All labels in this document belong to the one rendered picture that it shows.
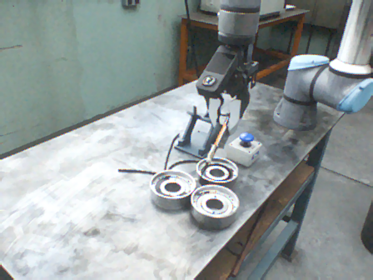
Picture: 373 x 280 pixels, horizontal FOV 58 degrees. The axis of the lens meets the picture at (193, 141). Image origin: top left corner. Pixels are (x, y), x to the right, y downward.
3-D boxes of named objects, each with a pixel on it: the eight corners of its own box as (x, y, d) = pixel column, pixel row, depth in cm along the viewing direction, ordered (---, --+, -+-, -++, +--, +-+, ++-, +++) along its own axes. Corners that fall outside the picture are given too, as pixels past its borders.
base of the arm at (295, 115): (283, 107, 128) (289, 82, 122) (322, 120, 120) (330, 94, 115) (266, 120, 117) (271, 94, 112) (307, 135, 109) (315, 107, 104)
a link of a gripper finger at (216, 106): (226, 123, 78) (235, 87, 73) (216, 133, 74) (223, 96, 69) (215, 118, 79) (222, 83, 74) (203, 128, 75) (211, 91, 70)
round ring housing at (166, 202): (201, 207, 76) (202, 193, 74) (156, 216, 73) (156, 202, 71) (186, 180, 84) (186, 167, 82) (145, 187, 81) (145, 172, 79)
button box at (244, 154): (248, 167, 91) (251, 152, 88) (226, 157, 94) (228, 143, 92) (261, 156, 97) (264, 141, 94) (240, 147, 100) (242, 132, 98)
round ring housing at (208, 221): (246, 224, 72) (248, 210, 70) (201, 237, 68) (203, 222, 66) (223, 194, 80) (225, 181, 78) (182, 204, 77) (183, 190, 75)
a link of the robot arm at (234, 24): (251, 15, 58) (209, 9, 61) (247, 42, 60) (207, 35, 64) (266, 10, 64) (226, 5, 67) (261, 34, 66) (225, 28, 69)
